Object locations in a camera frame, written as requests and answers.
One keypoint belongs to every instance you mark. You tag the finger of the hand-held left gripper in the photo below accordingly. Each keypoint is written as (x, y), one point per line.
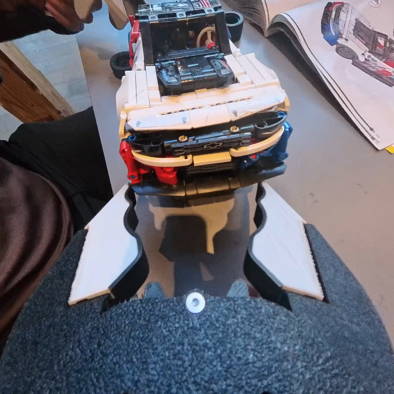
(84, 9)
(118, 15)

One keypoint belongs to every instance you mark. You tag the person's left hand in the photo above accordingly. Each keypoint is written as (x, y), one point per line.
(61, 14)

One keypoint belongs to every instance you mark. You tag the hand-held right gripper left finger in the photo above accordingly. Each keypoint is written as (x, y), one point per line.
(107, 255)

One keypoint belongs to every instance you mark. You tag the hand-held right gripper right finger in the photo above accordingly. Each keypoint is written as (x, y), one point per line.
(286, 255)

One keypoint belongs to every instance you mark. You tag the person's brown shirt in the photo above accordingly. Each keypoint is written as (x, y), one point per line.
(27, 246)

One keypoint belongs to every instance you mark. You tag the black rubber toy tyre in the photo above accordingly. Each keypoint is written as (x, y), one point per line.
(237, 30)
(118, 66)

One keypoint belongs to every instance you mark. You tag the open instruction booklet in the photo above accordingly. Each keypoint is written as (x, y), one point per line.
(338, 77)

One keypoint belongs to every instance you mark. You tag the white brick toy race car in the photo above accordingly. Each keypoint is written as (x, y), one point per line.
(200, 104)

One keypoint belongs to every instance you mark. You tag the yellow paper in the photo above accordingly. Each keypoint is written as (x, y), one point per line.
(390, 149)

